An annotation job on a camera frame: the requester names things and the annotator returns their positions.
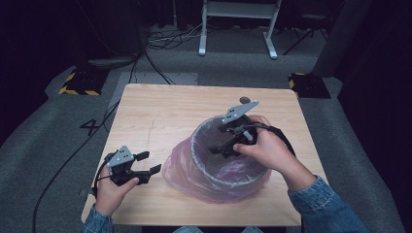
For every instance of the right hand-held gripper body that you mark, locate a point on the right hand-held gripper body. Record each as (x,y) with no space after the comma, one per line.
(239,129)

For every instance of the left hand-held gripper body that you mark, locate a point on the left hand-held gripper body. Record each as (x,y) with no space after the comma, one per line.
(121,161)

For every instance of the green plastic trash bin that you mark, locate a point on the green plastic trash bin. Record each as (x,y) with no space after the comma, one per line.
(202,139)

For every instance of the pink plastic trash bag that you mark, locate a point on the pink plastic trash bag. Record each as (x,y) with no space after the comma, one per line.
(184,178)

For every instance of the person's left hand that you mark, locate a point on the person's left hand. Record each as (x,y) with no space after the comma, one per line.
(110,197)

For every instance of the person's right hand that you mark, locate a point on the person's right hand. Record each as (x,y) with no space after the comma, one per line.
(272,152)

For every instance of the person's blue jeans legs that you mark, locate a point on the person's blue jeans legs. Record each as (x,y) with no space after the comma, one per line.
(188,230)

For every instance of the black yellow striped base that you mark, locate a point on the black yellow striped base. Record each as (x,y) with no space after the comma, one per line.
(84,82)
(309,85)

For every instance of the black tripod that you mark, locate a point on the black tripod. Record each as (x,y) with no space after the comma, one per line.
(298,42)

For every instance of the white metal stand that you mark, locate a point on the white metal stand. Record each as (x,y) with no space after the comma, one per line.
(238,9)

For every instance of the grey upright column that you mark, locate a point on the grey upright column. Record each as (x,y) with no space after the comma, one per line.
(340,39)

